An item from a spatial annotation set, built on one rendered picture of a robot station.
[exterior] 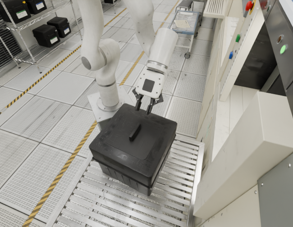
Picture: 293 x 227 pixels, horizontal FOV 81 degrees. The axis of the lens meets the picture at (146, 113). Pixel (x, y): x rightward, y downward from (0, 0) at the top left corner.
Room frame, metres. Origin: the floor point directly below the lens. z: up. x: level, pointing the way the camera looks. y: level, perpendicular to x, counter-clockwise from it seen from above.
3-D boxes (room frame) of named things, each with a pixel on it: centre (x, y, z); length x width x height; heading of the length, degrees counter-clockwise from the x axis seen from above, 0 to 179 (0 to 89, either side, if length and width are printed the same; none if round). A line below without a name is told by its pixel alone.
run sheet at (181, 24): (2.99, -0.59, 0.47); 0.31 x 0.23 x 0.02; 3
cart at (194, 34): (3.16, -0.67, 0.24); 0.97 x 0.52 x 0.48; 164
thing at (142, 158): (0.42, 0.05, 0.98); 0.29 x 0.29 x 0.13; 63
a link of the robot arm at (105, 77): (0.89, 0.23, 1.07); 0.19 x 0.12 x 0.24; 144
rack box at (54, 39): (2.88, 1.67, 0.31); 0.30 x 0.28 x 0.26; 157
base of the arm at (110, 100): (0.87, 0.25, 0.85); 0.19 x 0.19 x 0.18
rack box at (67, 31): (3.23, 1.57, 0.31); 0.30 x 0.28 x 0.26; 165
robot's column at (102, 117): (0.87, 0.25, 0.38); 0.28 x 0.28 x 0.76; 26
